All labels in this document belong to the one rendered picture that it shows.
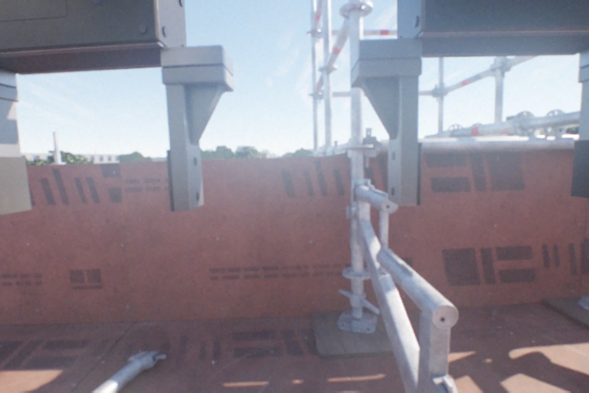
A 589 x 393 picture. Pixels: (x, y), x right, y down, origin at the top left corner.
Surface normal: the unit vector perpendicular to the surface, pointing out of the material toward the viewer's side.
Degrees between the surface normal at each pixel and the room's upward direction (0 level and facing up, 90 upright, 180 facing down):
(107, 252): 90
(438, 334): 91
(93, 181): 90
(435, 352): 91
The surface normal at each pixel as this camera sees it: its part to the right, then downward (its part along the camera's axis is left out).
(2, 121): 1.00, -0.03
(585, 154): -1.00, 0.03
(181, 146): -0.02, 0.12
